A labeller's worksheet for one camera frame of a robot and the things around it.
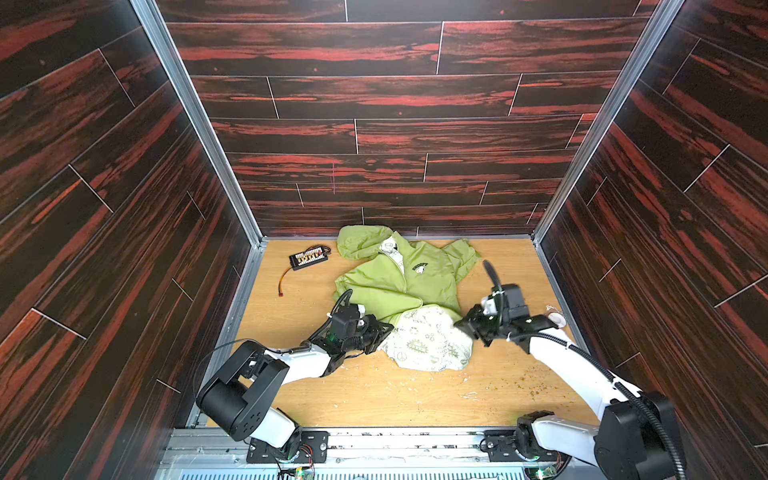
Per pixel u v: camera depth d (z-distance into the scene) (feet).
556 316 3.12
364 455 2.39
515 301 2.14
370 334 2.56
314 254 3.68
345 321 2.25
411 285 3.43
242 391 1.47
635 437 1.31
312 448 2.40
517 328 1.98
